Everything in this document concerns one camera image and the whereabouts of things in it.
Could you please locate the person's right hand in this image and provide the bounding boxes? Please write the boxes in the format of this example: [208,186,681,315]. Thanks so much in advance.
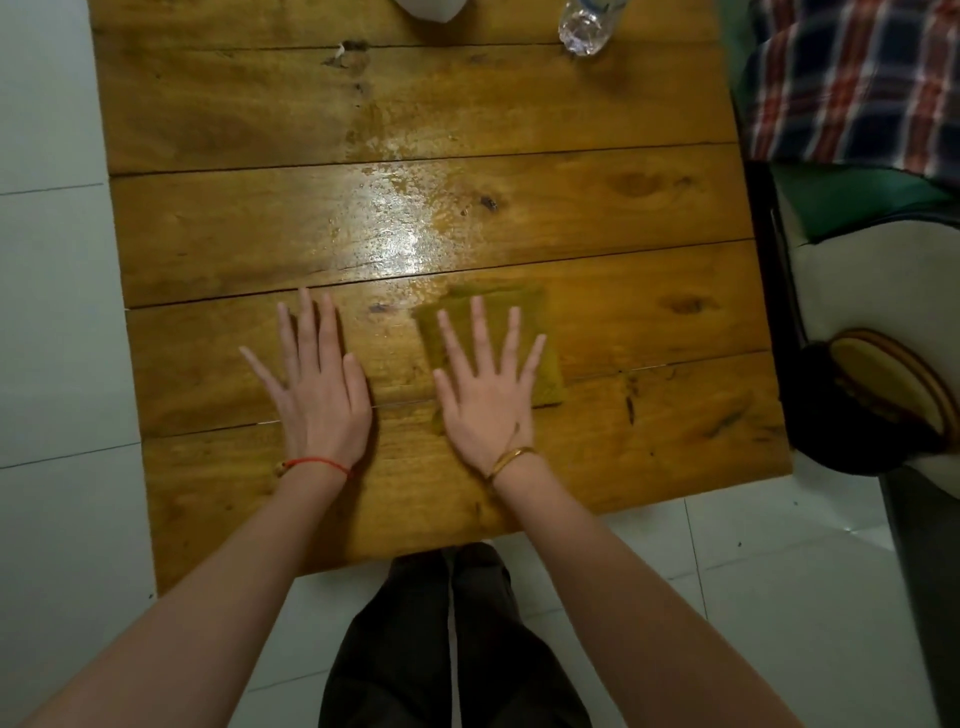
[432,295,548,479]

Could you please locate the person's left hand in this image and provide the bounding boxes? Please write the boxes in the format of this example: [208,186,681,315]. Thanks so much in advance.
[239,288,375,471]

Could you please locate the person's left forearm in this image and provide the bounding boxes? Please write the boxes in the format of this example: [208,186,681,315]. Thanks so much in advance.
[21,465,354,728]

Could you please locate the person's right forearm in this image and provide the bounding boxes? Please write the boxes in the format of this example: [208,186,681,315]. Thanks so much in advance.
[491,453,805,728]

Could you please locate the olive yellow cleaning cloth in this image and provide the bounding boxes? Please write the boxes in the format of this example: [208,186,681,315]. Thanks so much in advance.
[411,281,566,438]

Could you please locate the gold bangle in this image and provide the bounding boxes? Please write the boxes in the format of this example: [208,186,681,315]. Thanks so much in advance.
[485,446,538,483]

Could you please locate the person's dark trousers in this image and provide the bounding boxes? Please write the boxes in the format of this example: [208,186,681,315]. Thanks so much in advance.
[318,543,594,728]

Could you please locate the dark round woven basket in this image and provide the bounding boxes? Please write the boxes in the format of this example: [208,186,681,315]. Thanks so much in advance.
[783,327,960,478]

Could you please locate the clear plastic water bottle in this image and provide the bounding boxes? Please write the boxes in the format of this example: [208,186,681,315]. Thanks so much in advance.
[557,0,628,58]

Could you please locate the white plastic object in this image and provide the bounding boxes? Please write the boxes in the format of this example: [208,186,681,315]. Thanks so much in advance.
[393,0,471,24]

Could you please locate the white chair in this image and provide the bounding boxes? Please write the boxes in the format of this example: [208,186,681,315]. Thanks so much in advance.
[777,216,960,500]

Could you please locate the green cushion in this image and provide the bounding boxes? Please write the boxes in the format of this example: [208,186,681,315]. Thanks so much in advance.
[771,160,960,243]

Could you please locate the plaid checked blanket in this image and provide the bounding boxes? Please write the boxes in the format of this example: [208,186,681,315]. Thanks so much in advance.
[738,0,960,187]

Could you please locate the grey furniture panel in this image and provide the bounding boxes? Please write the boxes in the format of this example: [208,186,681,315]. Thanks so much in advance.
[879,465,960,728]

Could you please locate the red string bracelet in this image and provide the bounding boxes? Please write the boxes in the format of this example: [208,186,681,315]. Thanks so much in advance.
[273,456,354,480]

